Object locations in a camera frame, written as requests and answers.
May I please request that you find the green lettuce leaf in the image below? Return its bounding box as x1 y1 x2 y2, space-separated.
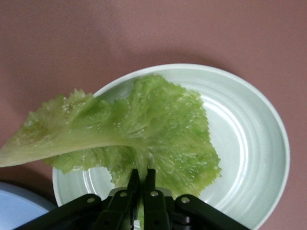
0 74 223 199

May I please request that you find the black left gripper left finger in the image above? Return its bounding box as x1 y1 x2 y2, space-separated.
14 169 141 230

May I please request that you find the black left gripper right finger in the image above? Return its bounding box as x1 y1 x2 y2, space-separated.
143 168 251 230

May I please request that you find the blue round plate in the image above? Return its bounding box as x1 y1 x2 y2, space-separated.
0 181 56 230

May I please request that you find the pale green round plate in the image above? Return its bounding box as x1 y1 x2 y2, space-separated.
52 63 291 230

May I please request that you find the brown table cover sheet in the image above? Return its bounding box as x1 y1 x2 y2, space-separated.
0 0 307 230

